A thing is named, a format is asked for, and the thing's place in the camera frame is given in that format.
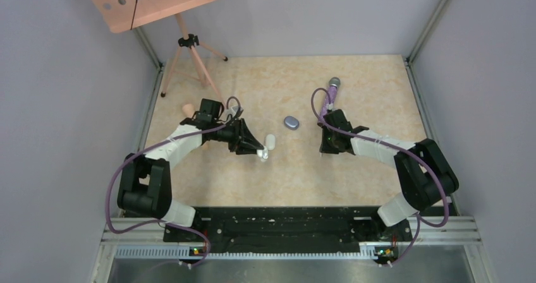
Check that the white earbud case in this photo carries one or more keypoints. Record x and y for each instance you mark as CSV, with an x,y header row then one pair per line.
x,y
263,154

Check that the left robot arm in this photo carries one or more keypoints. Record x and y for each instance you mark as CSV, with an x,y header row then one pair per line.
x,y
145,177

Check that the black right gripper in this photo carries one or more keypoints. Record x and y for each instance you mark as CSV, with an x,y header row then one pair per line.
x,y
325,148

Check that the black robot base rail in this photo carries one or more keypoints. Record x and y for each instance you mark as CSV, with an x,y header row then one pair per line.
x,y
279,230

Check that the lavender charging case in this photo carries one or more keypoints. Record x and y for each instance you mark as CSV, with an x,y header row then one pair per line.
x,y
291,122

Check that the purple glitter microphone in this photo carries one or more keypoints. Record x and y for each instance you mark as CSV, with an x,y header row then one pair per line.
x,y
332,90

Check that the white oval charging case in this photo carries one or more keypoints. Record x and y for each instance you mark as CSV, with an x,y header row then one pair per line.
x,y
270,142

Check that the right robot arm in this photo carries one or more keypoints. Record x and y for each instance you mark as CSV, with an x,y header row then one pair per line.
x,y
424,174

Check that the pink music stand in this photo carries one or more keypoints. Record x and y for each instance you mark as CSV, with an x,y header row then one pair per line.
x,y
123,15

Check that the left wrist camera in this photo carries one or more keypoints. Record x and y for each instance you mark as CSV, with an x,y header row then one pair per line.
x,y
232,113

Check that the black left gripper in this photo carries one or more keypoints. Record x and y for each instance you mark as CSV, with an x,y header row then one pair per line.
x,y
243,136

